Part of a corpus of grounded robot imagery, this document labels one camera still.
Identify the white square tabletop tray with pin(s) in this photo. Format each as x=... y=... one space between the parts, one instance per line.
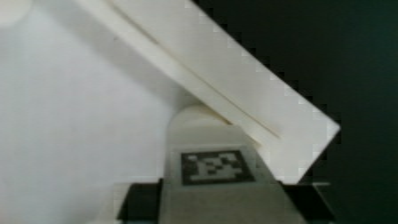
x=109 y=63

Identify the white table leg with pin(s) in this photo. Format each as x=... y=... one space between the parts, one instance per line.
x=221 y=190

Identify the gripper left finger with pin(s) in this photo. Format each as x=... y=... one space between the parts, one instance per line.
x=141 y=204

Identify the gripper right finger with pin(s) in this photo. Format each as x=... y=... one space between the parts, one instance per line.
x=312 y=203

